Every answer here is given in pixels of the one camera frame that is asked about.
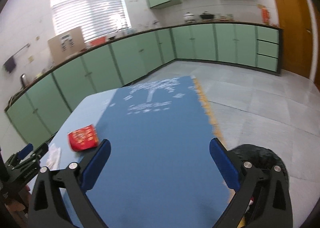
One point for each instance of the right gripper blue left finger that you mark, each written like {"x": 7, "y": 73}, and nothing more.
{"x": 47, "y": 208}

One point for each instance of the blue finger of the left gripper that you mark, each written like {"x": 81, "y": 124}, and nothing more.
{"x": 39, "y": 152}
{"x": 25, "y": 151}

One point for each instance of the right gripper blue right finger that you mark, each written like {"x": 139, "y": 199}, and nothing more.
{"x": 225, "y": 165}

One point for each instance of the black lined trash bin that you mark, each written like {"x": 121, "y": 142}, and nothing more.
{"x": 262, "y": 167}

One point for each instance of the green lower kitchen cabinets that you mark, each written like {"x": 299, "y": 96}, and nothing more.
{"x": 40, "y": 109}

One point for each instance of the red snack packet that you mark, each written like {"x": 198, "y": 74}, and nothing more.
{"x": 83, "y": 138}

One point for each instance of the steel kettle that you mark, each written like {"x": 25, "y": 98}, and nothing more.
{"x": 24, "y": 81}

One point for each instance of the dark hanging towel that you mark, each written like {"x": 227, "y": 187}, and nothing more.
{"x": 10, "y": 65}

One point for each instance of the blue coffee tree table mat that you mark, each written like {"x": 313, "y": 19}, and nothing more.
{"x": 160, "y": 172}

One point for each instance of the brown cardboard box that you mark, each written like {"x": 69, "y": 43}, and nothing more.
{"x": 66, "y": 44}

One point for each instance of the red plastic basin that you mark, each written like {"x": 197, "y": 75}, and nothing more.
{"x": 98, "y": 41}

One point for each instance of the window with white blinds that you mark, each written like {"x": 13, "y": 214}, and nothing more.
{"x": 95, "y": 17}

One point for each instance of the red thermos flask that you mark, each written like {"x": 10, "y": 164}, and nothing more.
{"x": 265, "y": 15}

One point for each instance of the orange wooden door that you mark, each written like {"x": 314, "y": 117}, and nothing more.
{"x": 295, "y": 21}

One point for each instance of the black wok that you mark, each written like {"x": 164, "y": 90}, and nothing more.
{"x": 207, "y": 16}

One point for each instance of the white cooking pot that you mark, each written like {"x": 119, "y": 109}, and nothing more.
{"x": 189, "y": 17}

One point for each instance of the wall towel rail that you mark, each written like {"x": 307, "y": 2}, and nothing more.
{"x": 22, "y": 48}

